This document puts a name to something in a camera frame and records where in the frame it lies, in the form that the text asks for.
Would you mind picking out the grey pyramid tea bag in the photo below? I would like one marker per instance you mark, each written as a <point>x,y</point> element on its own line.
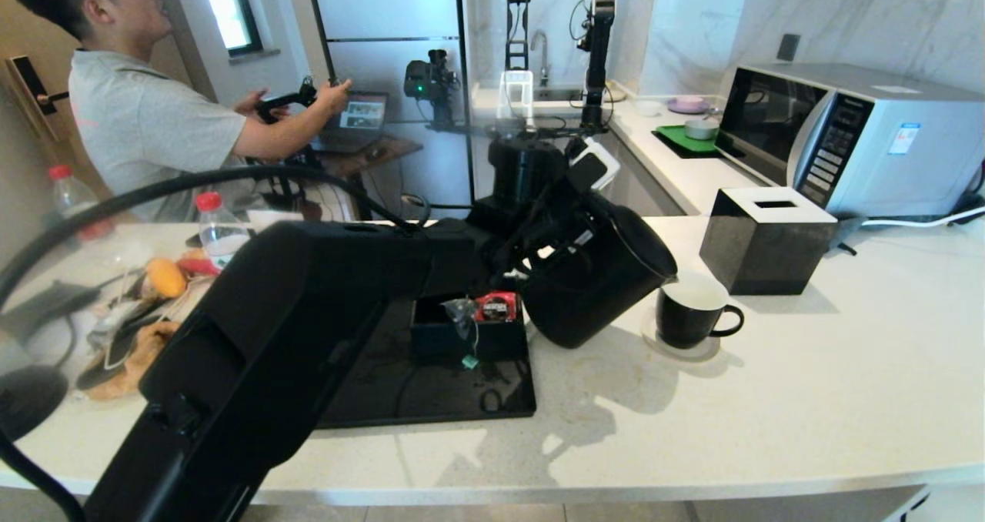
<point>464,311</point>

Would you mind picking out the orange oval toy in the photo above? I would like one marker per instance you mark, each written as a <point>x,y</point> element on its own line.
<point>168,277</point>

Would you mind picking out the purple plate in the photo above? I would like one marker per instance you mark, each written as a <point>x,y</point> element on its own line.
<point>686,107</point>

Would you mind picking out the green mat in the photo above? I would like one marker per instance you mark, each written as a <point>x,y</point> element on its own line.
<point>677,138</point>

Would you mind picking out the black tray under mat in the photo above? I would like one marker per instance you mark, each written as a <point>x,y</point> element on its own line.
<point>677,152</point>

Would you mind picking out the grey white refrigerator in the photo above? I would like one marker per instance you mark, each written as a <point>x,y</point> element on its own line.
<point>385,14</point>

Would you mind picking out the black open laptop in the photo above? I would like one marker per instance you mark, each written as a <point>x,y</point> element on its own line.
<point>360,118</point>

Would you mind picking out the black device with green light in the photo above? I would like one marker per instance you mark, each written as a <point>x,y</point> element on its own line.
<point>431,83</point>

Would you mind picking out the red instant coffee sachet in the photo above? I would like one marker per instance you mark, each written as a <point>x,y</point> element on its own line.
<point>496,306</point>

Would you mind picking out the translucent white box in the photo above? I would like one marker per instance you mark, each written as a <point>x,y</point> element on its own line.
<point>517,91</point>

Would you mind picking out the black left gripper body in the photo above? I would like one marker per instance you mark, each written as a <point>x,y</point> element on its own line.
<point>531,233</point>

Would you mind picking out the clear water bottle red cap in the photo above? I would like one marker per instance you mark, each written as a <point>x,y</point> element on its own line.
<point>77,206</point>

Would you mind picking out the black mug white inside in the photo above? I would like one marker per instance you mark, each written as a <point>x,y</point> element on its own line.
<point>685,326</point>

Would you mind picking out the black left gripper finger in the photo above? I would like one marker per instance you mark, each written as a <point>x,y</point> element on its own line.
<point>586,239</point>
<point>560,205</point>

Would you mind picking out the black centre stand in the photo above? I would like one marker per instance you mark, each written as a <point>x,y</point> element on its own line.
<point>518,29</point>

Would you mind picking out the small white bowl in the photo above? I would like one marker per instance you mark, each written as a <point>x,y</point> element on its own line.
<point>648,109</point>

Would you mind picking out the silver microwave oven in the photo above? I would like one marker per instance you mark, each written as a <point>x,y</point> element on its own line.
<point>908,160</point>

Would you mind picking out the round clear coaster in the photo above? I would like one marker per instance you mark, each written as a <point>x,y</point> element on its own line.
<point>696,355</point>

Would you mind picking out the red mesh pouch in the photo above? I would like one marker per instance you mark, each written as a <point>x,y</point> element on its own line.
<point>198,264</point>

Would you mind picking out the black electric kettle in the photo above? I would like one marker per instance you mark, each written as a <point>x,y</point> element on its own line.
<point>608,283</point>

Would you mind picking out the white kitchen cabinet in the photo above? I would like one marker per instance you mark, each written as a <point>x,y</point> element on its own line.
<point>646,187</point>

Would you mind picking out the black compartment organizer box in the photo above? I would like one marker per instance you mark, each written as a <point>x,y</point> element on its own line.
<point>439,341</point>

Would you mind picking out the dark framed window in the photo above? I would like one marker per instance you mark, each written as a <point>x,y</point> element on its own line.
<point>231,6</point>

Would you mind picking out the black tissue box white lid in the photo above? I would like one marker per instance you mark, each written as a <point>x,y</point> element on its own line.
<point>762,252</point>

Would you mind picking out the chrome kitchen faucet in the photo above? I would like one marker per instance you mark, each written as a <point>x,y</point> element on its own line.
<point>542,49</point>

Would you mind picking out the brown wooden desk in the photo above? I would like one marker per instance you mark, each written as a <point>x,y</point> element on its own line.
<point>392,152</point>

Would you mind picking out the man in grey shirt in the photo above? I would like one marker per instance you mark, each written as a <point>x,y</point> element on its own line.
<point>138,122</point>

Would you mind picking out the dark wall socket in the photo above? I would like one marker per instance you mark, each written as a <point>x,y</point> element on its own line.
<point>786,48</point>

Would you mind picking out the small grey bowl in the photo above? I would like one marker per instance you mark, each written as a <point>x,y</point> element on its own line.
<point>699,130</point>

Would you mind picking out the clear water bottle red label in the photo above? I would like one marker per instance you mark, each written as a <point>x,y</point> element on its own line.
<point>219,237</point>

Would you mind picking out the black rectangular serving tray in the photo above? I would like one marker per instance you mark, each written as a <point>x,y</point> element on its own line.
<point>446,395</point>

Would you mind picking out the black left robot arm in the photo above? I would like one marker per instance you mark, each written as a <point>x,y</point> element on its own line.
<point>292,337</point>

